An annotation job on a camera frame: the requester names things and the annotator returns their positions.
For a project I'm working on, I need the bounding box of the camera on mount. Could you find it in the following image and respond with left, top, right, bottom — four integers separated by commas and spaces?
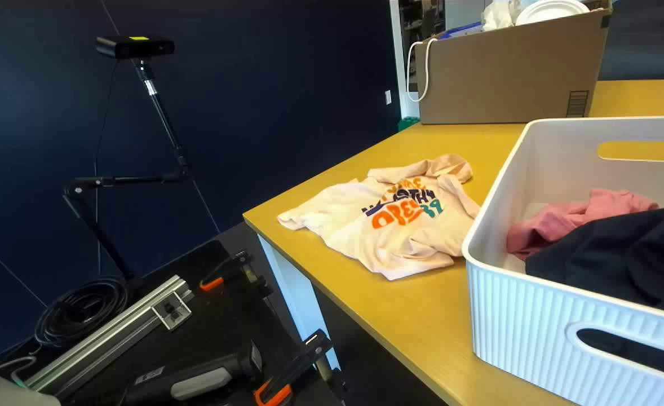
63, 35, 193, 284

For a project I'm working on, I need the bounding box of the brown cardboard box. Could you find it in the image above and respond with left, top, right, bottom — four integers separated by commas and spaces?
414, 0, 614, 125

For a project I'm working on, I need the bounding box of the stack of white paper plates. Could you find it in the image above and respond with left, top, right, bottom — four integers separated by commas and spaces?
515, 0, 591, 27

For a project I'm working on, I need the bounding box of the coil of black cable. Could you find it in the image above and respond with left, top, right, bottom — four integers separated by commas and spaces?
34, 277, 130, 348

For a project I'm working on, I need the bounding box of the blue plastic item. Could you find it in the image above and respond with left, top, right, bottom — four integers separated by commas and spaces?
438, 22, 483, 40

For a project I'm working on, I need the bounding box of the black and grey hand tool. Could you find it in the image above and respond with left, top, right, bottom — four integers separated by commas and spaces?
122, 341, 264, 405

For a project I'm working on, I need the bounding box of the white ribbed plastic basket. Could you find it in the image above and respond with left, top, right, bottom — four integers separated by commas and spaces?
462, 116, 664, 406

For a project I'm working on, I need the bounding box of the white cord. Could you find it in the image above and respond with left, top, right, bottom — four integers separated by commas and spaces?
406, 38, 439, 104

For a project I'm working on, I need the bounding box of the white crumpled bag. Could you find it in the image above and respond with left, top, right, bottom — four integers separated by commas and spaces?
481, 0, 523, 32

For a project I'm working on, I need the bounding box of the black clamp with orange trigger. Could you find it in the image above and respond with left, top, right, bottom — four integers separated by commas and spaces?
198, 250, 274, 300
253, 329, 336, 406

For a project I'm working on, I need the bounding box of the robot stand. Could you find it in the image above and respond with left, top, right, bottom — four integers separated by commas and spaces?
0, 222, 345, 406

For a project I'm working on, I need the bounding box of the pink cloth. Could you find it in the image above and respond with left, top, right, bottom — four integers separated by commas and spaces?
506, 188, 660, 261

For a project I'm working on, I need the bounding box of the pink shirt with colourful print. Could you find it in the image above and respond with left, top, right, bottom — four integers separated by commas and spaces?
277, 153, 481, 281

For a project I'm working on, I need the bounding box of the silver aluminium rail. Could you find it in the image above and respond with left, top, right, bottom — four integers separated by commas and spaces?
24, 274, 194, 396

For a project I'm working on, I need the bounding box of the dark navy cloth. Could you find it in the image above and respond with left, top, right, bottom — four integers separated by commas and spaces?
525, 208, 664, 382

